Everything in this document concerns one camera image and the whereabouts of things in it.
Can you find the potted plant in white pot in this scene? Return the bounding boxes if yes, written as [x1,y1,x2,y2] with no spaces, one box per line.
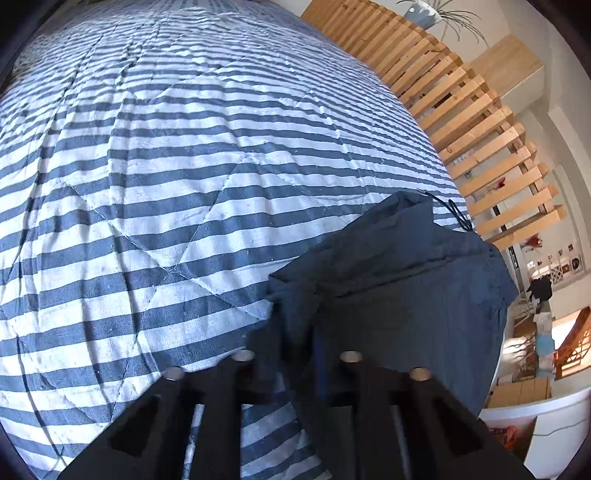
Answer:
[397,0,490,47]

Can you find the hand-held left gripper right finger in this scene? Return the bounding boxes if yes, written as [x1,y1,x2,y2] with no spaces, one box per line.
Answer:
[339,351,536,480]

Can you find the dark grey pants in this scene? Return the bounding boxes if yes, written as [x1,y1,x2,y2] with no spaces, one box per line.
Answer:
[268,191,519,462]

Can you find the white curved furniture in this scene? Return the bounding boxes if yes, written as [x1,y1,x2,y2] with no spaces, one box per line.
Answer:
[478,387,591,480]

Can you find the light wooden wall panel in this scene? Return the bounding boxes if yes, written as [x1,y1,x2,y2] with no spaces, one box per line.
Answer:
[471,36,546,95]

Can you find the wooden slatted bed rail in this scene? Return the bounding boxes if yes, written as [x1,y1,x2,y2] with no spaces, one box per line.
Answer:
[300,0,568,252]

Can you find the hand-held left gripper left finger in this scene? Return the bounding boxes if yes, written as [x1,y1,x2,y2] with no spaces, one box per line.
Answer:
[58,318,287,480]

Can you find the blue white striped quilted blanket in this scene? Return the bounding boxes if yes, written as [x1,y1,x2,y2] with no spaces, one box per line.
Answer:
[0,0,474,480]

